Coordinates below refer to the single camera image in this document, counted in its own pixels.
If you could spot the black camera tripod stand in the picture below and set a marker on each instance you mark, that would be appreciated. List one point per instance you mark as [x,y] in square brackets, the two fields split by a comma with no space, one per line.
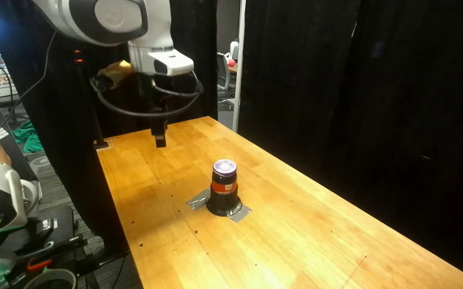
[89,106]

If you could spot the black equipment bag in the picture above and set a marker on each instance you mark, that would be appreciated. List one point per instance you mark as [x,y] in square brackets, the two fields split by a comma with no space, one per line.
[56,235]

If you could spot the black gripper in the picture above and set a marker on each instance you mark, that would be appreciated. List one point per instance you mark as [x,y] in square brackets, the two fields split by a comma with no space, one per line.
[154,97]

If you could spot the large grey duct tape piece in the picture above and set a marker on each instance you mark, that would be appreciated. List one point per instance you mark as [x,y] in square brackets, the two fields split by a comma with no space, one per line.
[239,214]

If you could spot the small grey duct tape piece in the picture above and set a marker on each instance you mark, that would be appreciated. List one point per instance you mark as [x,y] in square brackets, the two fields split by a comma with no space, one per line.
[200,201]

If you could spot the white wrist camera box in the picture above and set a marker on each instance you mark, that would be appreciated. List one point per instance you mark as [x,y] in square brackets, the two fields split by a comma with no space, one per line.
[171,61]

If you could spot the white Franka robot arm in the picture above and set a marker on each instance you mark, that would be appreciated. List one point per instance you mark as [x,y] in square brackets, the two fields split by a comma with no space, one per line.
[109,18]

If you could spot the black curtain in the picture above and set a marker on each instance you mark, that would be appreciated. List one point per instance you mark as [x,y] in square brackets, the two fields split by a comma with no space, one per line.
[377,106]
[65,122]

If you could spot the dark cup with orange band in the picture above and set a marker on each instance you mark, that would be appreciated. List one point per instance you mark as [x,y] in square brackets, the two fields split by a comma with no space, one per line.
[224,187]

